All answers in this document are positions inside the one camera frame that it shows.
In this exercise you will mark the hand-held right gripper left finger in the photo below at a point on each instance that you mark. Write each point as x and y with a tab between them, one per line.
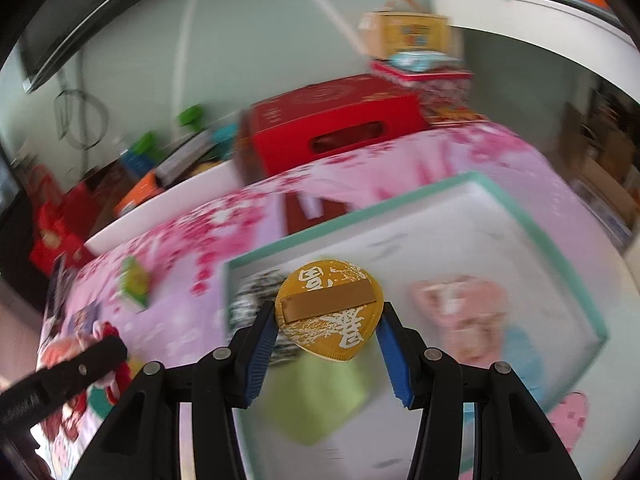
257	360

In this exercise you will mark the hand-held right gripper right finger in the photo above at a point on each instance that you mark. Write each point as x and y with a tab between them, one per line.
395	360

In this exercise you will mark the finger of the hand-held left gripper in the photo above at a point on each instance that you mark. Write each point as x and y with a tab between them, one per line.
85	357

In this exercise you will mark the red cloth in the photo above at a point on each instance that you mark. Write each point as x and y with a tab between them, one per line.
112	335

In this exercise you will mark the purple cartoon tube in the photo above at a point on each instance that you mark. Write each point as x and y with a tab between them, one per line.
84	321

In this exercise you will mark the leopard print cloth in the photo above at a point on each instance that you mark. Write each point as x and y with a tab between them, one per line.
250	300

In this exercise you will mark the light green cloth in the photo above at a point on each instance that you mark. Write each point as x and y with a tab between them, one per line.
315	400

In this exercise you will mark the gold round powder puff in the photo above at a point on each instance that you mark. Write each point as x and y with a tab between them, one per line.
325	330

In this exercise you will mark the pink lace cloth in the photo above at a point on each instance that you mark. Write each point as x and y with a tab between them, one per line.
460	305

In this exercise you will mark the green tissue pack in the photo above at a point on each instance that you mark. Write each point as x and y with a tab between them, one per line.
135	285

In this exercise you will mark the white tray with teal rim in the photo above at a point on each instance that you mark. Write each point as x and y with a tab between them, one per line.
400	240

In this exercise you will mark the blue face mask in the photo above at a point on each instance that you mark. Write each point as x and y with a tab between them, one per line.
522	360

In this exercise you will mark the smartphone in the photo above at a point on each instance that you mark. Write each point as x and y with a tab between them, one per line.
57	290

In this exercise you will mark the red gift bag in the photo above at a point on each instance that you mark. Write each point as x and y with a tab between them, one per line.
55	240

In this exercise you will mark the dark red paper bag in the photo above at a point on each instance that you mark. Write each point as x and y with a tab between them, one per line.
90	205

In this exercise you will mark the blue liquid bottle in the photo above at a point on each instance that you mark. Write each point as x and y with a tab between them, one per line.
135	162

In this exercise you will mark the grey long box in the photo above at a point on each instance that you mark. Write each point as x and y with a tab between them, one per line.
187	155

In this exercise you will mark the teal plastic container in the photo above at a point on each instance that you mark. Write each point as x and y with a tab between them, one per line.
225	137

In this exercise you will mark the gold red ornament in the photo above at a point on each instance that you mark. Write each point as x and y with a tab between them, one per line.
457	116

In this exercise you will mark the white printed carton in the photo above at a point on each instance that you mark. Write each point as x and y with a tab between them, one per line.
605	215

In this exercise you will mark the large red gift box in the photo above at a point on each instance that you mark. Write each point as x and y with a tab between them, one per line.
340	110

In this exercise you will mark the red white patterned box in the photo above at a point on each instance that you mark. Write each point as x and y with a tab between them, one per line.
430	85

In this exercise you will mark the brown cartons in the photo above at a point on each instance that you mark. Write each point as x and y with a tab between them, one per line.
600	150

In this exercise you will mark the blue wipes pack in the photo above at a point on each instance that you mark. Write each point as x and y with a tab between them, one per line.
425	60

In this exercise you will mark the black television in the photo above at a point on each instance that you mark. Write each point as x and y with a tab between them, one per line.
50	10

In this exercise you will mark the white desk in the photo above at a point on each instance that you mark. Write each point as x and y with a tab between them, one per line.
525	10

